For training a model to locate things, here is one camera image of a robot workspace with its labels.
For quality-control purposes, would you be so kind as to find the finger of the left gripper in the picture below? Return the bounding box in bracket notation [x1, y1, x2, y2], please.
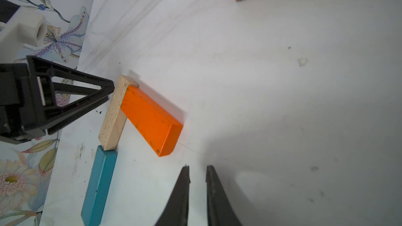
[26, 56, 115, 135]

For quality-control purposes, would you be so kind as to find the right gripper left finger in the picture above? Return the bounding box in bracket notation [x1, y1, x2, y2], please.
[155, 165, 191, 226]

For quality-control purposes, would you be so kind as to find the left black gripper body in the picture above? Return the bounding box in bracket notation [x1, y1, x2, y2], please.
[1, 63, 46, 144]

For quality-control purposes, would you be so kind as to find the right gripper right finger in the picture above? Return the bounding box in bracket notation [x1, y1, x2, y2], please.
[206, 165, 241, 226]

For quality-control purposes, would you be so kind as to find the natural block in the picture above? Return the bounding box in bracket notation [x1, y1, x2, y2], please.
[98, 75, 139, 151]

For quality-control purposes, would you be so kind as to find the teal wooden block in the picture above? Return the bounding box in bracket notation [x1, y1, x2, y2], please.
[81, 145, 118, 226]

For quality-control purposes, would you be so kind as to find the orange block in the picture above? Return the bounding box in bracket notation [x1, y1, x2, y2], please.
[121, 86, 183, 157]

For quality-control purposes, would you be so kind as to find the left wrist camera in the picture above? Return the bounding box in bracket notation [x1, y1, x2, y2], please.
[1, 0, 47, 63]

